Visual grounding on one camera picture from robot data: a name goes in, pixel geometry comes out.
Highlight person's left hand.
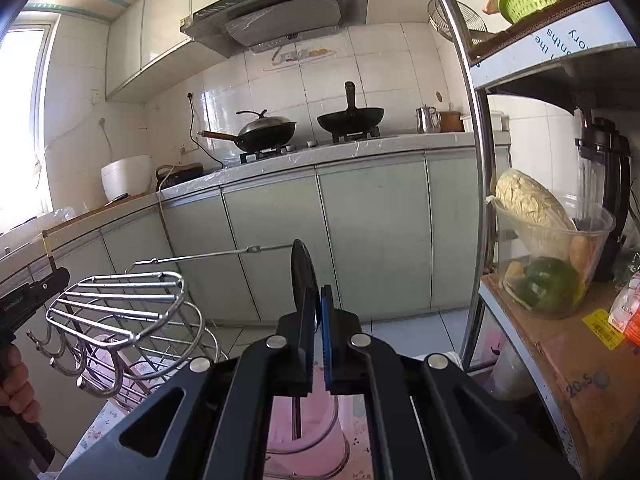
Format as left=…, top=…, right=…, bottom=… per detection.
left=1, top=344, right=41, bottom=422

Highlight floral bear tablecloth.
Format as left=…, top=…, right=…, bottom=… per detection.
left=63, top=400, right=128, bottom=469

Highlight open black wok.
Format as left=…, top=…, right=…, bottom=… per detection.
left=317, top=81, right=384, bottom=136

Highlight lidded black wok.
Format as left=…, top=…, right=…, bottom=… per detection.
left=198, top=110, right=296, bottom=153

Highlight brown ceramic pot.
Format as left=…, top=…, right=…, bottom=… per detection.
left=439, top=110, right=464, bottom=132

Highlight wire utensil rack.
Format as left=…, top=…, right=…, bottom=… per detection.
left=27, top=242, right=294, bottom=411

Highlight small steel kettle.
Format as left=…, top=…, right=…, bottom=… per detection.
left=416, top=105, right=442, bottom=133

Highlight black electric appliance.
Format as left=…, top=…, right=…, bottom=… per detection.
left=155, top=162, right=204, bottom=191

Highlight pink right utensil cup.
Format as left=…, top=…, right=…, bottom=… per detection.
left=264, top=393, right=349, bottom=479

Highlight black blender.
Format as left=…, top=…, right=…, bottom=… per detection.
left=575, top=117, right=631, bottom=282

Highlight orange packet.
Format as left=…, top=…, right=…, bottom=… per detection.
left=608, top=271, right=640, bottom=346

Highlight range hood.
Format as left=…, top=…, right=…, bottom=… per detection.
left=180, top=0, right=368, bottom=58

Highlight white rice cooker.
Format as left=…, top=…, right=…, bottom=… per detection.
left=101, top=155, right=153, bottom=202

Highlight metal storage shelf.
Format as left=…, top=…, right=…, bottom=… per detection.
left=418, top=0, right=640, bottom=480

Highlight clear vegetable container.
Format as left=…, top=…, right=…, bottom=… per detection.
left=487, top=168, right=615, bottom=318

